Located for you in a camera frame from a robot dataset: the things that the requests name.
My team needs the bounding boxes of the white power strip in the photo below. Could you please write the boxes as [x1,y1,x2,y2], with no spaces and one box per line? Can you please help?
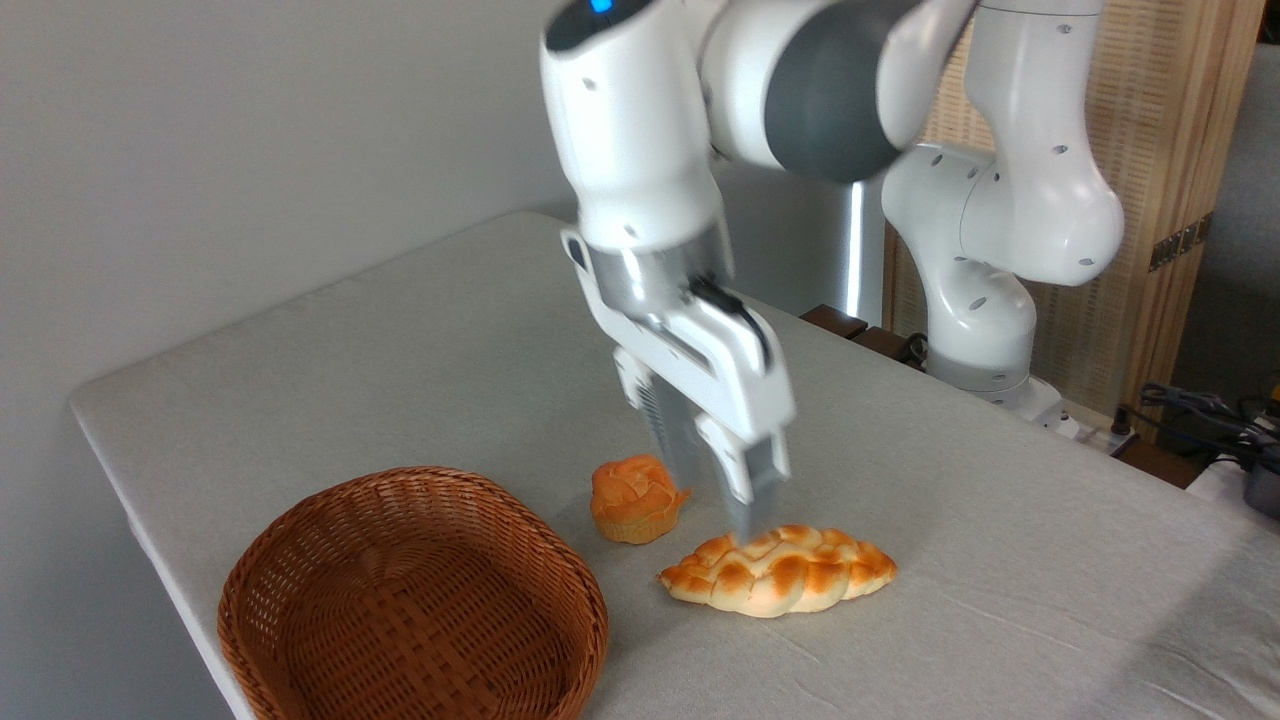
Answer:
[1040,398,1143,457]

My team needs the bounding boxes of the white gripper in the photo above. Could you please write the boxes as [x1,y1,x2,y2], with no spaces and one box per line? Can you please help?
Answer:
[560,227,797,548]

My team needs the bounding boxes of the small round orange bread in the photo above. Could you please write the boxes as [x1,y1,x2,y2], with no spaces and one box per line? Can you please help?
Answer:
[589,455,692,546]

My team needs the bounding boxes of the dark metal screen hinge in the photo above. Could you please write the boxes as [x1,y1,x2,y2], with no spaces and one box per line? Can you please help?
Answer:
[1147,211,1216,273]

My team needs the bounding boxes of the long braided bread loaf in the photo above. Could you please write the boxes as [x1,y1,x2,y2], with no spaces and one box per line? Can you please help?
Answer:
[657,523,900,619]

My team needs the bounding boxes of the brown woven wicker basket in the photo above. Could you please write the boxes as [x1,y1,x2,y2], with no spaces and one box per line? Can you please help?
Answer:
[217,466,610,720]

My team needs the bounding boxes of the dark brown wooden block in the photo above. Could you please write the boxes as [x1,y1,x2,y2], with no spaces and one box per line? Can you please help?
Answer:
[800,304,869,340]
[850,325,927,369]

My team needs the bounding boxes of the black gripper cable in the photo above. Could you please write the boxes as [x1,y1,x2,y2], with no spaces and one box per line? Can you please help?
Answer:
[689,277,774,372]

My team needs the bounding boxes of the black cable bundle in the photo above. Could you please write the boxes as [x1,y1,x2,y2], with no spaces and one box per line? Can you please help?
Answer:
[1112,382,1280,463]

